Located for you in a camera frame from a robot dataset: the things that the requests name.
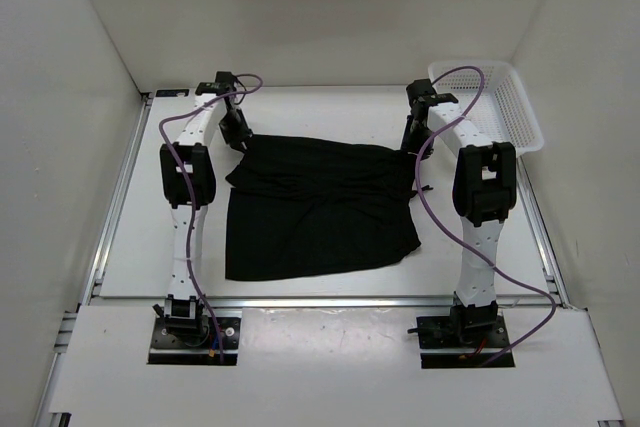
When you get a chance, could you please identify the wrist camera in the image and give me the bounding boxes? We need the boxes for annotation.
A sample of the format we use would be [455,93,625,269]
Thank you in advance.
[406,78,459,108]
[195,71,240,102]

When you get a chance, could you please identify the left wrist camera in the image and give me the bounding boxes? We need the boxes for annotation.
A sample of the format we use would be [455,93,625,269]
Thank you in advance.
[195,71,240,102]

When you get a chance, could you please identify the aluminium left rail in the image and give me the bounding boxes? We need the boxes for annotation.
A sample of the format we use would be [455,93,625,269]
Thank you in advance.
[84,93,154,304]

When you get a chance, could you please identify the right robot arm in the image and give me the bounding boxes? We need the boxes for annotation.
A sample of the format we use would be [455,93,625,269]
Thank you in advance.
[401,94,517,347]

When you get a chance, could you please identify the small dark label sticker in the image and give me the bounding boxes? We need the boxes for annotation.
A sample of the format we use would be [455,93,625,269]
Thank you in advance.
[155,89,189,98]

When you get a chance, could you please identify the aluminium front rail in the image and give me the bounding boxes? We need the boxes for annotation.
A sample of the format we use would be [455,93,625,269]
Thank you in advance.
[99,295,566,310]

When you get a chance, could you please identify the aluminium rail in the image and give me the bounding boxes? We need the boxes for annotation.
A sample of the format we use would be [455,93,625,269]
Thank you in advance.
[99,295,566,310]
[84,93,154,304]

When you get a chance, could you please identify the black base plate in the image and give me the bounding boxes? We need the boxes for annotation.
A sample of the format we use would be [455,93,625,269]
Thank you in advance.
[147,316,242,366]
[407,315,515,369]

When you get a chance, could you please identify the black shorts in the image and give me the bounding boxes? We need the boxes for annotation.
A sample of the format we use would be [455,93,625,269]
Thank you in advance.
[225,135,421,282]

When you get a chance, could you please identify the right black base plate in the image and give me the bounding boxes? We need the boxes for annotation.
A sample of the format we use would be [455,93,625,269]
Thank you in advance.
[407,315,515,369]

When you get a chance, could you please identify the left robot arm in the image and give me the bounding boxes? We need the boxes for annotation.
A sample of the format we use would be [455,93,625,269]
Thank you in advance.
[158,80,248,355]

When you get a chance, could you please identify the white perforated plastic basket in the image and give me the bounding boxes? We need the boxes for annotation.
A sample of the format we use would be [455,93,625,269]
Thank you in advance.
[428,59,544,156]

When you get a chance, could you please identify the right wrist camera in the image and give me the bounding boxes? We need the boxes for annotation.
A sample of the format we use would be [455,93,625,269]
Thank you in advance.
[406,78,459,108]

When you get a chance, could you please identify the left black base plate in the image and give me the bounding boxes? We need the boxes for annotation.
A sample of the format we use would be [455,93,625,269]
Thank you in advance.
[147,316,242,366]

